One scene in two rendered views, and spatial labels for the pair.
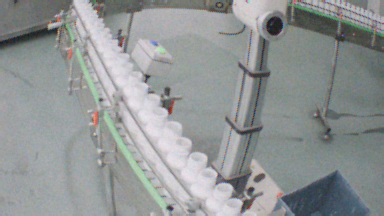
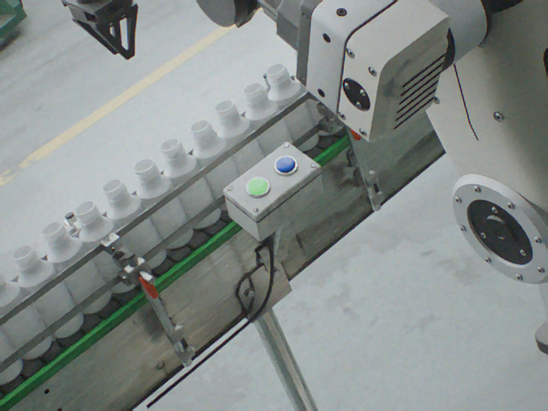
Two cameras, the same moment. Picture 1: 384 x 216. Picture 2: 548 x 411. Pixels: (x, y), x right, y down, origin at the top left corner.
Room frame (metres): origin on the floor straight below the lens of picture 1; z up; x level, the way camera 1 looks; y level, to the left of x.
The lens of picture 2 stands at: (1.64, -1.21, 1.96)
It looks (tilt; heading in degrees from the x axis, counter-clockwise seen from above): 34 degrees down; 95
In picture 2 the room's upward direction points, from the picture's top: 23 degrees counter-clockwise
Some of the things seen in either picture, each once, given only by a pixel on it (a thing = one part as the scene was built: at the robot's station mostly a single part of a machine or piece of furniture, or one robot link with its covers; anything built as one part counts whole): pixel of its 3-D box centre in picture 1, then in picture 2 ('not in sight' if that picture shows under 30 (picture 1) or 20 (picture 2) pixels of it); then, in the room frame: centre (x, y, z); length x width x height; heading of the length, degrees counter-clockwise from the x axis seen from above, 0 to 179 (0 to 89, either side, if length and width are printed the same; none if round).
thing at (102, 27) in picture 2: not in sight; (112, 27); (1.41, 0.10, 1.45); 0.07 x 0.07 x 0.09; 31
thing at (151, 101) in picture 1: (149, 127); (46, 290); (1.13, 0.09, 1.08); 0.06 x 0.06 x 0.17
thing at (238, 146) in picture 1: (235, 159); not in sight; (1.87, -0.21, 0.49); 0.13 x 0.13 x 0.40; 31
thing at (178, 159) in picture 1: (178, 170); not in sight; (0.98, 0.01, 1.08); 0.06 x 0.06 x 0.17
